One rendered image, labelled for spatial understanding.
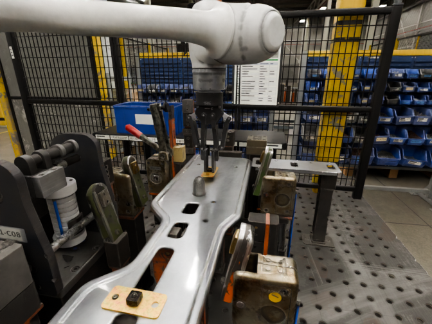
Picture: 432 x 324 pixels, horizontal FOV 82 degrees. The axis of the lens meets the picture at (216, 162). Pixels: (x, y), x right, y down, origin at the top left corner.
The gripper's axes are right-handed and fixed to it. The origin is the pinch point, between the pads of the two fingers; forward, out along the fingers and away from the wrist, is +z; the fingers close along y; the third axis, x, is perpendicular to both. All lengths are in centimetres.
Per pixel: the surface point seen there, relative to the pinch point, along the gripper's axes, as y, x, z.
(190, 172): -6.6, 1.1, 4.9
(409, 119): 140, 182, 14
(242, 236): 14.1, -41.9, -4.7
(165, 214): -4.5, -24.6, 4.6
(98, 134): -61, 32, 2
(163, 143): -13.9, -1.7, -5.0
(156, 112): -15.3, -1.8, -14.2
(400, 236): 132, 136, 105
